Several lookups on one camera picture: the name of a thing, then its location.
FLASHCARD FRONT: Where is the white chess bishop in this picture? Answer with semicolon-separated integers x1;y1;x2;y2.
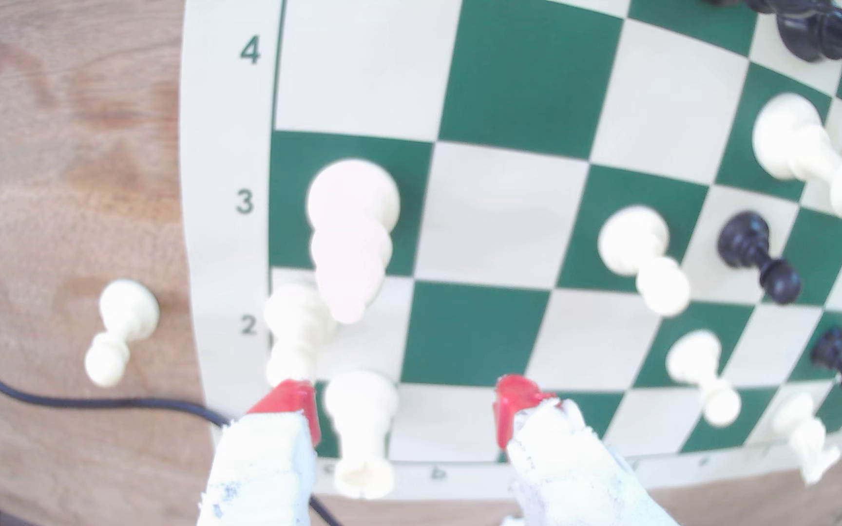
306;158;402;326

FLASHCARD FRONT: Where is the black power cable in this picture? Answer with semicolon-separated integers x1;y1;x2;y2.
0;329;343;526

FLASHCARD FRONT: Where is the green and white chess mat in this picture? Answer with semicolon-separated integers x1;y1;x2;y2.
178;0;842;505

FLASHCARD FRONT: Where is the black chess bishop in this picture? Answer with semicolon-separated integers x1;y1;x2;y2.
775;9;842;91

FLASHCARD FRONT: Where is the white chess pawn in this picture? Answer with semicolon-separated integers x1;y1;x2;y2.
84;279;161;388
598;205;691;318
666;329;743;428
264;281;338;388

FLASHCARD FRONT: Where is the white chess queen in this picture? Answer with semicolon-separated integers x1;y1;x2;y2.
752;93;842;247

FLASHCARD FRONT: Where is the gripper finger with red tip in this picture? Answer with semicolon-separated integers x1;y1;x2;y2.
196;379;322;526
494;375;678;526

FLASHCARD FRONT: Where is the white chess king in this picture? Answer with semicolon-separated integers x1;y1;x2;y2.
772;392;842;486

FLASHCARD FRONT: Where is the black chess pawn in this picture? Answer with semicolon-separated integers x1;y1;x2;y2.
810;326;842;402
717;211;804;305

